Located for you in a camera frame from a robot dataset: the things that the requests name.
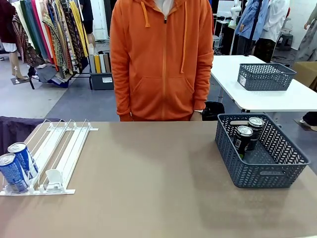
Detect black drink can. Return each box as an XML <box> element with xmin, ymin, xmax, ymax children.
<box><xmin>232</xmin><ymin>125</ymin><xmax>254</xmax><ymax>160</ymax></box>
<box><xmin>247</xmin><ymin>117</ymin><xmax>265</xmax><ymax>151</ymax></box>

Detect grey plastic woven basket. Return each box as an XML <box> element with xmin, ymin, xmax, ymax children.
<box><xmin>237</xmin><ymin>63</ymin><xmax>297</xmax><ymax>91</ymax></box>
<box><xmin>214</xmin><ymin>113</ymin><xmax>311</xmax><ymax>189</ymax></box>

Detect blue drink can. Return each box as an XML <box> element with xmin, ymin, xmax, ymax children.
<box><xmin>0</xmin><ymin>153</ymin><xmax>27</xmax><ymax>194</ymax></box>
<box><xmin>7</xmin><ymin>142</ymin><xmax>39</xmax><ymax>180</ymax></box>

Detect person's left forearm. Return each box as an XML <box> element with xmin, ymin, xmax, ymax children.
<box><xmin>192</xmin><ymin>53</ymin><xmax>214</xmax><ymax>112</ymax></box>

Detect person's right forearm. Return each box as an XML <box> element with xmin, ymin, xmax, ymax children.
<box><xmin>110</xmin><ymin>57</ymin><xmax>133</xmax><ymax>122</ymax></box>

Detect black waste bin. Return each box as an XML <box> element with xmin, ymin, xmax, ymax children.
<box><xmin>202</xmin><ymin>101</ymin><xmax>225</xmax><ymax>121</ymax></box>

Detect white side table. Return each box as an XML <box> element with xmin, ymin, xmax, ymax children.
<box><xmin>210</xmin><ymin>55</ymin><xmax>317</xmax><ymax>122</ymax></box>

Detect person in orange hoodie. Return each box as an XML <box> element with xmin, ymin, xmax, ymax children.
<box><xmin>109</xmin><ymin>0</ymin><xmax>214</xmax><ymax>122</ymax></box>

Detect dark skirt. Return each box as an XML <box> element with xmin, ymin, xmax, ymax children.
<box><xmin>236</xmin><ymin>34</ymin><xmax>256</xmax><ymax>57</ymax></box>

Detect dark camouflage trousers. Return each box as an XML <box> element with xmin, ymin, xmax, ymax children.
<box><xmin>252</xmin><ymin>38</ymin><xmax>277</xmax><ymax>63</ymax></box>

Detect dark grey storage bin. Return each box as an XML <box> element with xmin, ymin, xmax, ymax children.
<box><xmin>89</xmin><ymin>71</ymin><xmax>115</xmax><ymax>91</ymax></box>

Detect brown sample board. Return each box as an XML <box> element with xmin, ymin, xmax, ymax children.
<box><xmin>103</xmin><ymin>53</ymin><xmax>111</xmax><ymax>73</ymax></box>

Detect black stand pole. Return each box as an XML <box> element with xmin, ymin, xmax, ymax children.
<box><xmin>244</xmin><ymin>0</ymin><xmax>264</xmax><ymax>57</ymax></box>

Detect yellow sample board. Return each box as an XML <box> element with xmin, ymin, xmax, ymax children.
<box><xmin>94</xmin><ymin>54</ymin><xmax>102</xmax><ymax>74</ymax></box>

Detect bystander leg with shoe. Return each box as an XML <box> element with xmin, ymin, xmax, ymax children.
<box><xmin>299</xmin><ymin>111</ymin><xmax>317</xmax><ymax>132</ymax></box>

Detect grey plastic stool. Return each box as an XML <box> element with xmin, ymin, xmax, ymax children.
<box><xmin>276</xmin><ymin>31</ymin><xmax>295</xmax><ymax>52</ymax></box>

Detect brown cardboard box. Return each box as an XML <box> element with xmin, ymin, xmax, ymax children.
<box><xmin>292</xmin><ymin>61</ymin><xmax>317</xmax><ymax>84</ymax></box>

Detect white hanging shirt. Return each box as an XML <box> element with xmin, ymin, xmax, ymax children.
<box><xmin>260</xmin><ymin>0</ymin><xmax>290</xmax><ymax>43</ymax></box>

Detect mannequin in grey dress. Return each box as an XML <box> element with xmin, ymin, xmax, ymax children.
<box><xmin>294</xmin><ymin>0</ymin><xmax>317</xmax><ymax>62</ymax></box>

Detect yellow hanging garment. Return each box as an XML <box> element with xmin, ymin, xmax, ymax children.
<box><xmin>69</xmin><ymin>0</ymin><xmax>89</xmax><ymax>58</ymax></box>

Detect dark floral hanging garment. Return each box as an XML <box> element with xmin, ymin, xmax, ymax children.
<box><xmin>63</xmin><ymin>0</ymin><xmax>84</xmax><ymax>72</ymax></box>

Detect black hanging garment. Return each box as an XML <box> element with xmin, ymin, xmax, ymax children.
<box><xmin>79</xmin><ymin>0</ymin><xmax>94</xmax><ymax>35</ymax></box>

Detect grey fabric pile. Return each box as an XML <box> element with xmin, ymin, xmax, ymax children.
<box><xmin>34</xmin><ymin>63</ymin><xmax>75</xmax><ymax>88</ymax></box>

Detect multicolour patterned hanging fabric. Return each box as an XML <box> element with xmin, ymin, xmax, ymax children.
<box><xmin>42</xmin><ymin>0</ymin><xmax>75</xmax><ymax>75</ymax></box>

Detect orange hanging garment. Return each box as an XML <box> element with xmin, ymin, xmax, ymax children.
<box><xmin>44</xmin><ymin>24</ymin><xmax>59</xmax><ymax>72</ymax></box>

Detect brown patterned shawl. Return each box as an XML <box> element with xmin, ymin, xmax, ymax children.
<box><xmin>12</xmin><ymin>13</ymin><xmax>47</xmax><ymax>67</ymax></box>

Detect dark purple cloth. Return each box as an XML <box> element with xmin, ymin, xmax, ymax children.
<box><xmin>0</xmin><ymin>116</ymin><xmax>65</xmax><ymax>155</ymax></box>

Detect pink hanging garment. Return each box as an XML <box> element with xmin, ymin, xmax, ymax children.
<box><xmin>31</xmin><ymin>0</ymin><xmax>50</xmax><ymax>60</ymax></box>

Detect beige mannequin with white skirt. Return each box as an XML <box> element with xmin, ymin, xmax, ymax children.
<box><xmin>1</xmin><ymin>42</ymin><xmax>30</xmax><ymax>81</ymax></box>

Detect teal green hanging garment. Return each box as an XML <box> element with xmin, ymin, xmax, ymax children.
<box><xmin>19</xmin><ymin>0</ymin><xmax>48</xmax><ymax>59</ymax></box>

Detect cream hanging garment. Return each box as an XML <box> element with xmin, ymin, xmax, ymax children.
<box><xmin>13</xmin><ymin>0</ymin><xmax>34</xmax><ymax>48</ymax></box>

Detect maroon hanging garment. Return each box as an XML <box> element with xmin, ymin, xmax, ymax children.
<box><xmin>0</xmin><ymin>0</ymin><xmax>17</xmax><ymax>45</ymax></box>

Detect white wire can dispenser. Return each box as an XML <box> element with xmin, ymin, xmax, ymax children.
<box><xmin>0</xmin><ymin>119</ymin><xmax>99</xmax><ymax>196</ymax></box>

